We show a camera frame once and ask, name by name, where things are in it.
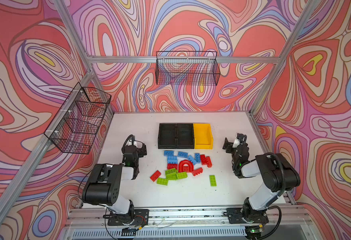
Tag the lone green lego brick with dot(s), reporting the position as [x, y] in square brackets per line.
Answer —
[212, 181]

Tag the blue lego brick diagonal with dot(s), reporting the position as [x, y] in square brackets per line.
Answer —
[192, 160]

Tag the red lego brick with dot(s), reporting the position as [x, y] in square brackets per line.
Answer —
[205, 161]
[155, 176]
[172, 166]
[197, 172]

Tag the green lego brick top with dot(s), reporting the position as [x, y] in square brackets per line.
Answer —
[171, 174]

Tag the left wire basket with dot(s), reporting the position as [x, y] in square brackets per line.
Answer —
[82, 114]

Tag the black bin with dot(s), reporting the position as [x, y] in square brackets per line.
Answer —
[184, 136]
[167, 136]

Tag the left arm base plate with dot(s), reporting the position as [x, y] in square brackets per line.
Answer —
[136, 218]

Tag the blue lego brick top left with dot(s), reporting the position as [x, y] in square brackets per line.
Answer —
[168, 153]

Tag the green lego brick left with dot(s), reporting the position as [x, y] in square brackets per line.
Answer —
[162, 181]

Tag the blue lego brick stacked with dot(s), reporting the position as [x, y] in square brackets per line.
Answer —
[172, 160]

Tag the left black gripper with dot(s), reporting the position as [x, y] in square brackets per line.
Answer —
[137, 149]

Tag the wire basket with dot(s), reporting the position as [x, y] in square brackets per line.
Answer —
[191, 68]
[82, 114]

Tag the back wire basket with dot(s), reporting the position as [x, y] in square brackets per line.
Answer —
[191, 68]

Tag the yellow plastic bin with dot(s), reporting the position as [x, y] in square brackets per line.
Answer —
[203, 138]

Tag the blue lego brick middle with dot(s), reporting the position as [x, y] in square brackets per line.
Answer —
[182, 154]

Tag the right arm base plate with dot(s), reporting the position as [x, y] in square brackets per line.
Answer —
[240, 216]

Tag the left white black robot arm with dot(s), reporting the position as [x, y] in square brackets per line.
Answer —
[103, 183]

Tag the green lego brick right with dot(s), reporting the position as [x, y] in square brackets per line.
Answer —
[181, 175]

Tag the middle black bin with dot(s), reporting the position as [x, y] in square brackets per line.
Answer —
[184, 136]

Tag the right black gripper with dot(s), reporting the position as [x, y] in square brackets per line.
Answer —
[234, 147]

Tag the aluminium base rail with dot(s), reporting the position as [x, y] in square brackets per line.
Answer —
[289, 222]

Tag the blue lego brick right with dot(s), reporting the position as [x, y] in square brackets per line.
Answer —
[197, 157]

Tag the red arch lego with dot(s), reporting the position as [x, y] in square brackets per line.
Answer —
[185, 166]

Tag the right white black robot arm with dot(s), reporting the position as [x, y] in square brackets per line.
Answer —
[278, 176]

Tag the left black bin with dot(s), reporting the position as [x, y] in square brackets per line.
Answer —
[167, 136]

